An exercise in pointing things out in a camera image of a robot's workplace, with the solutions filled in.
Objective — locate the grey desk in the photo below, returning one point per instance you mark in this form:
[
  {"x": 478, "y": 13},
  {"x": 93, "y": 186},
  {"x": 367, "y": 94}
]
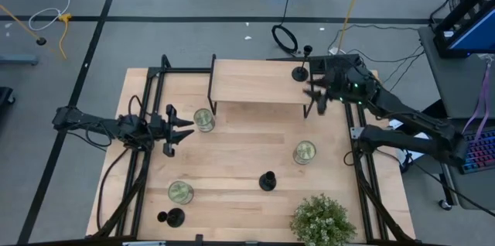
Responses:
[{"x": 456, "y": 83}]

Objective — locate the tall black candlestick holder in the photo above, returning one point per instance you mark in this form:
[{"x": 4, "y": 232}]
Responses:
[{"x": 300, "y": 74}]

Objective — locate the small green potted plant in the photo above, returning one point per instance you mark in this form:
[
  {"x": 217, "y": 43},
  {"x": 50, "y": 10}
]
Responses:
[{"x": 323, "y": 221}]

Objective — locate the silver metal bracket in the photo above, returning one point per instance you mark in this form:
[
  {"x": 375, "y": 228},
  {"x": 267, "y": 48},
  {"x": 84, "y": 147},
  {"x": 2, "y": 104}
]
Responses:
[{"x": 356, "y": 133}]

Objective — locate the wooden shelf with black legs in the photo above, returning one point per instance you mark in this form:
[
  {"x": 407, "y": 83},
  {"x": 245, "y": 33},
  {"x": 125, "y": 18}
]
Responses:
[{"x": 251, "y": 79}]

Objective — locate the black round floor disc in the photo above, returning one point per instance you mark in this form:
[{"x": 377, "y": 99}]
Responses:
[{"x": 41, "y": 41}]

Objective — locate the medium black candlestick holder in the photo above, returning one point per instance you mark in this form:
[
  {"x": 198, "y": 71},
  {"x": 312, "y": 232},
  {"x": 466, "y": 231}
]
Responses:
[{"x": 176, "y": 217}]

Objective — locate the green glass jar candle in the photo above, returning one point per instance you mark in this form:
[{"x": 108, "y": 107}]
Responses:
[
  {"x": 180, "y": 192},
  {"x": 203, "y": 119},
  {"x": 304, "y": 152}
]

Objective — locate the black caster wheel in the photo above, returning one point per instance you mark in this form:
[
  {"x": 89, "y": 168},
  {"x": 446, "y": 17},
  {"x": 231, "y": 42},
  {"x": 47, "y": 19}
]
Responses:
[{"x": 445, "y": 204}]

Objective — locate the black floor object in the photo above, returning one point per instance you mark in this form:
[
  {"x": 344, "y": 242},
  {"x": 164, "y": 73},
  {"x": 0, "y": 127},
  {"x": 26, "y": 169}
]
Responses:
[{"x": 5, "y": 97}]

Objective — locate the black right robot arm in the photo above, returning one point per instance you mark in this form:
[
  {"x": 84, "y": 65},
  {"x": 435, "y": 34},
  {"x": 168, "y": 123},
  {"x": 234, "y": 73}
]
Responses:
[{"x": 406, "y": 114}]

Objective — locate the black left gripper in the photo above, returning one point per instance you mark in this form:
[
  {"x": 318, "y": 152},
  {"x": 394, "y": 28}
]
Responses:
[{"x": 170, "y": 134}]

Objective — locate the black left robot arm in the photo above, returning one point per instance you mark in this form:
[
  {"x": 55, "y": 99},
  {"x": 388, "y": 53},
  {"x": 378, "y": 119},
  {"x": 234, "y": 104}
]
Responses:
[{"x": 77, "y": 119}]

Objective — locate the short black candlestick holder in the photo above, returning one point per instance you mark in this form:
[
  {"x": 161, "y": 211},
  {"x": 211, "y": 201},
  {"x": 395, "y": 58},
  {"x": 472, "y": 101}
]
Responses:
[{"x": 267, "y": 183}]

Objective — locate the rainbow backlit keyboard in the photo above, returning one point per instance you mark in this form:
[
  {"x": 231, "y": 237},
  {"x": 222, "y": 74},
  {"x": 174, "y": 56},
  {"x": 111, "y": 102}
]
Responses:
[{"x": 481, "y": 153}]

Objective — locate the small black camera mount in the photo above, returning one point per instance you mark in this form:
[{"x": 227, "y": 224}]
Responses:
[{"x": 199, "y": 239}]

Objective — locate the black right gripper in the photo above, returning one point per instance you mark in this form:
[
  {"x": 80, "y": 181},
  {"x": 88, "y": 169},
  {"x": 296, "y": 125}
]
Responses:
[{"x": 338, "y": 83}]

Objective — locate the white power strip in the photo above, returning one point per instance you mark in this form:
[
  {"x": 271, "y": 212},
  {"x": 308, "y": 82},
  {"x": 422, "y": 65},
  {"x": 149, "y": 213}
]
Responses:
[{"x": 337, "y": 50}]

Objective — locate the grey furniture foot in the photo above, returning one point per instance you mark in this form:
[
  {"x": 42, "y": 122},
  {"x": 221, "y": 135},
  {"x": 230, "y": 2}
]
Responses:
[{"x": 17, "y": 59}]

